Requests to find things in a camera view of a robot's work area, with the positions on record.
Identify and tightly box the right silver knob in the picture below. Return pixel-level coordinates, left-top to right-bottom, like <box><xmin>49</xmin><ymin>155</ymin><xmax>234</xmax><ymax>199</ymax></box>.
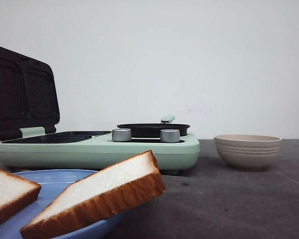
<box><xmin>160</xmin><ymin>129</ymin><xmax>180</xmax><ymax>143</ymax></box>

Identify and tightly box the breakfast maker lid with plate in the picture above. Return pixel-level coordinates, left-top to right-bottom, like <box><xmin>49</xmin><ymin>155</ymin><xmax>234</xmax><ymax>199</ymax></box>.
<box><xmin>0</xmin><ymin>47</ymin><xmax>60</xmax><ymax>141</ymax></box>

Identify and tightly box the toast slice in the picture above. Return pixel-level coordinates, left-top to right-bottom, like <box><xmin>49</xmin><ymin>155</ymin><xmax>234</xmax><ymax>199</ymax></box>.
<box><xmin>0</xmin><ymin>169</ymin><xmax>41</xmax><ymax>225</ymax></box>
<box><xmin>20</xmin><ymin>150</ymin><xmax>165</xmax><ymax>239</ymax></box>

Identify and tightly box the small black frying pan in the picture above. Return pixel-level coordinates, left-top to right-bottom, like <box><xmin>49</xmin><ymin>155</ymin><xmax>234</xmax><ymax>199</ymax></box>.
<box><xmin>117</xmin><ymin>115</ymin><xmax>190</xmax><ymax>138</ymax></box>

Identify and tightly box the left silver knob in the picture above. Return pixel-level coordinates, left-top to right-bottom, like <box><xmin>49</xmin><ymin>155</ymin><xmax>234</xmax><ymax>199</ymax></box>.
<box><xmin>112</xmin><ymin>128</ymin><xmax>132</xmax><ymax>142</ymax></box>

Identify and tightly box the silver knob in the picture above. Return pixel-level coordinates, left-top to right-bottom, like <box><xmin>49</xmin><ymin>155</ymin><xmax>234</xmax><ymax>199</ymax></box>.
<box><xmin>160</xmin><ymin>129</ymin><xmax>180</xmax><ymax>143</ymax></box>
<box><xmin>112</xmin><ymin>128</ymin><xmax>132</xmax><ymax>142</ymax></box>

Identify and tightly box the beige ribbed bowl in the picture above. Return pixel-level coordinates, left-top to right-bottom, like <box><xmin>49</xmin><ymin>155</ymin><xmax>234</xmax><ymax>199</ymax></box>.
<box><xmin>214</xmin><ymin>134</ymin><xmax>282</xmax><ymax>170</ymax></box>

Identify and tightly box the blue plate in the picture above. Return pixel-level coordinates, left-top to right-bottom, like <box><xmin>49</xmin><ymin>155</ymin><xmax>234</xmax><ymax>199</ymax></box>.
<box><xmin>0</xmin><ymin>169</ymin><xmax>125</xmax><ymax>239</ymax></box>

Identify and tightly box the mint green breakfast maker base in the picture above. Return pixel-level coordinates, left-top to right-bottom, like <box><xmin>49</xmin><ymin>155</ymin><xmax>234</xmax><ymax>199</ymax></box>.
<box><xmin>0</xmin><ymin>131</ymin><xmax>200</xmax><ymax>173</ymax></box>

